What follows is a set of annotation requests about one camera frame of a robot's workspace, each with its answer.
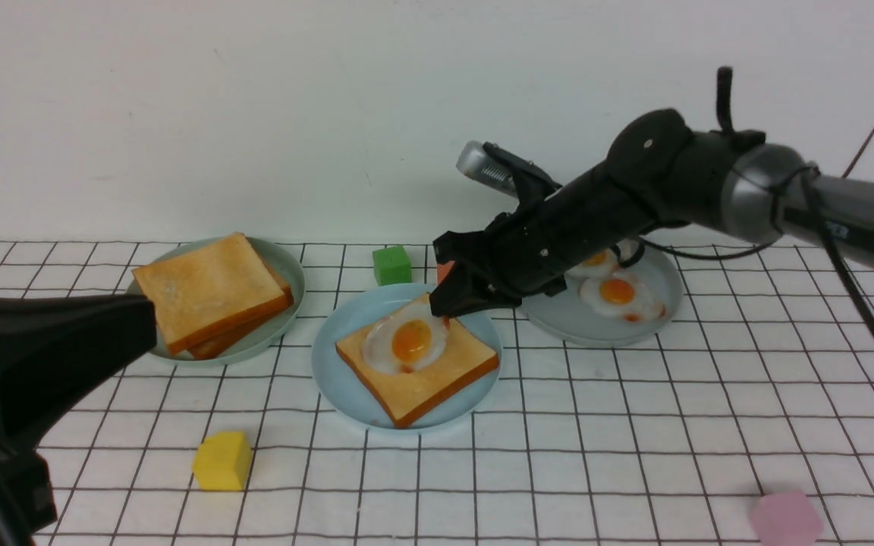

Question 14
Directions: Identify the fried egg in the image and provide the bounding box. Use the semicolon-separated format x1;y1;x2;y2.
360;309;450;375
565;239;645;279
578;271;667;324

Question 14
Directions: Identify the grey plate with eggs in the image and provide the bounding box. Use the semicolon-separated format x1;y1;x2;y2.
519;249;684;348

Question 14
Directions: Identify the light blue centre plate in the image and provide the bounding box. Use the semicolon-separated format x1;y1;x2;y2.
311;284;503;435

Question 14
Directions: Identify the green foam cube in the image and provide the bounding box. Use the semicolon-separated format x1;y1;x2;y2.
372;245;413;287

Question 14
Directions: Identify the yellow foam cube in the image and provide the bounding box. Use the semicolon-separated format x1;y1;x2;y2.
192;431;253;493

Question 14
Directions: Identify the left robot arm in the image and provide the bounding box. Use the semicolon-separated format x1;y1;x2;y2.
0;294;157;545

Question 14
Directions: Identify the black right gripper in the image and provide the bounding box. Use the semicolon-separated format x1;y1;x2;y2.
429;163;659;318

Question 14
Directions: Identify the orange foam cube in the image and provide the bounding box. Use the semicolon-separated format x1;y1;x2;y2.
436;262;455;284

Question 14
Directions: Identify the white grid tablecloth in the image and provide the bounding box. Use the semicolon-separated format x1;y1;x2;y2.
35;243;874;545

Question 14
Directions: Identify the pink foam cube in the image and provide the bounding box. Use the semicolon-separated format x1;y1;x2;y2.
748;490;825;545

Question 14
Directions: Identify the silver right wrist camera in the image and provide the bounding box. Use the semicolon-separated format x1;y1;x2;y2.
456;140;563;209

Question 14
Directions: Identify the sandwich bread slice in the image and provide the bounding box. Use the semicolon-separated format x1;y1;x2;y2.
335;293;500;429

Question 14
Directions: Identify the pale green bread plate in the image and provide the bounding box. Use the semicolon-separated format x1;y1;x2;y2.
127;233;306;366

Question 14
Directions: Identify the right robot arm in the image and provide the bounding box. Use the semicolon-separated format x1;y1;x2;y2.
430;108;874;317

